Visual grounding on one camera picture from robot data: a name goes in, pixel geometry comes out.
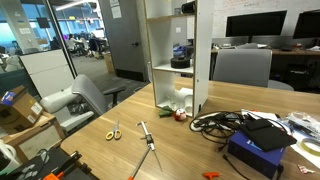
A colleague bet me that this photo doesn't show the blue object on shelf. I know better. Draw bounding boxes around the blue object on shelf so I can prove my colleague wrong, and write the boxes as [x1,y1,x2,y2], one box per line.
[173,46,186,57]

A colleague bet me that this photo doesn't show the white wooden shelf unit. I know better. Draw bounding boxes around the white wooden shelf unit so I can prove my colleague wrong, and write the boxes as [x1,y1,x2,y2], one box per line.
[144,0,214,117]

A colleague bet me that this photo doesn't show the black cylinder on top shelf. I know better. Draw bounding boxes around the black cylinder on top shelf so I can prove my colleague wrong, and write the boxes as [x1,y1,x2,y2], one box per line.
[181,1,196,13]

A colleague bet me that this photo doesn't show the green plush leaf toy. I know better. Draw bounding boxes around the green plush leaf toy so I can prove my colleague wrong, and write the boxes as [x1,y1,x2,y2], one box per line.
[158,106,174,118]

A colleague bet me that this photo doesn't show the white pipe fitting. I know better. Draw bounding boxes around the white pipe fitting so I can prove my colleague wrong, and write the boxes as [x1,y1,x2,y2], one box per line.
[175,88,193,115]

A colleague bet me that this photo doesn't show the red white ball toy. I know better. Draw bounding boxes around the red white ball toy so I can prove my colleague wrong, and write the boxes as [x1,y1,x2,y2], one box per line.
[173,108,187,121]

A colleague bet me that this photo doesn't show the metal digital caliper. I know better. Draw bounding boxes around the metal digital caliper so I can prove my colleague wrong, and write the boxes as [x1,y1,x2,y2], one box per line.
[135,121,164,173]

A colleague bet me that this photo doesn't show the grey white office chair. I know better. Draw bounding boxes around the grey white office chair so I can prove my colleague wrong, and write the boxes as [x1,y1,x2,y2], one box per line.
[40,74,125,133]

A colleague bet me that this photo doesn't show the grey office chair back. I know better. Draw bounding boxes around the grey office chair back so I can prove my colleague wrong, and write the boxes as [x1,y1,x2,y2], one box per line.
[212,49,294,91]

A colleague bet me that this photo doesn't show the orange plastic clamp piece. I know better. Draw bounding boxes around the orange plastic clamp piece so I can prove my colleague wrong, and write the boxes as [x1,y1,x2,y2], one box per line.
[203,172,220,180]

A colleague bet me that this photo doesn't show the black pouch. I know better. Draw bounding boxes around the black pouch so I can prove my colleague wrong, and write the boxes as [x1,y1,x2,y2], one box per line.
[240,120,297,152]

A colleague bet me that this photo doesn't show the blue cardboard box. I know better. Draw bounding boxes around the blue cardboard box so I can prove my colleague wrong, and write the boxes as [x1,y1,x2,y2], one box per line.
[228,131,285,180]

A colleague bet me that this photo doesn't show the left black computer monitor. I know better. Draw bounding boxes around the left black computer monitor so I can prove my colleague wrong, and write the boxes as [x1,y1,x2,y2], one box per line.
[226,10,287,43]

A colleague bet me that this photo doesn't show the black computer monitor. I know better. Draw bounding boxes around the black computer monitor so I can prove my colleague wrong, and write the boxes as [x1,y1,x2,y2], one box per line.
[226,10,287,43]
[293,12,320,39]

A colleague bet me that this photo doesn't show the black orange tool case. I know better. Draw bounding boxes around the black orange tool case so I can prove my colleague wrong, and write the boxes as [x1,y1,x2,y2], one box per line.
[1,148,99,180]

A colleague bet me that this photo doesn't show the brown cardboard box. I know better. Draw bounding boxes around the brown cardboard box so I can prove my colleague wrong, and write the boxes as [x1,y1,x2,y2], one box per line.
[0,85,43,134]

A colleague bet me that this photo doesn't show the clear plastic bag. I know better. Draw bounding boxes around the clear plastic bag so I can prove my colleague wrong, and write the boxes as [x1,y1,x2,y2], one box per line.
[285,112,320,139]

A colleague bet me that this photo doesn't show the yellow tape roll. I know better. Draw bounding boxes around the yellow tape roll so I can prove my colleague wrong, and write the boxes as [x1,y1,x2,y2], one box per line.
[300,138,320,156]

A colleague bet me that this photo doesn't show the right black computer monitor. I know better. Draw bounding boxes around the right black computer monitor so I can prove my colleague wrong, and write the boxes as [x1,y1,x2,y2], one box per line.
[293,12,320,39]

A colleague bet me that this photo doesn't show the yellow handled scissors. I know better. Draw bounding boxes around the yellow handled scissors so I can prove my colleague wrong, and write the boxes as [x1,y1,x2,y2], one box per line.
[105,120,122,140]

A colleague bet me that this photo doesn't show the orange handled long tool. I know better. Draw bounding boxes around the orange handled long tool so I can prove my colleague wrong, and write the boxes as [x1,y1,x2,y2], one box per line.
[128,147,151,180]

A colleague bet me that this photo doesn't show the tangled black cables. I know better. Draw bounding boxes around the tangled black cables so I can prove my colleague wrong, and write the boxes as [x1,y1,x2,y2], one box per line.
[188,110,251,154]

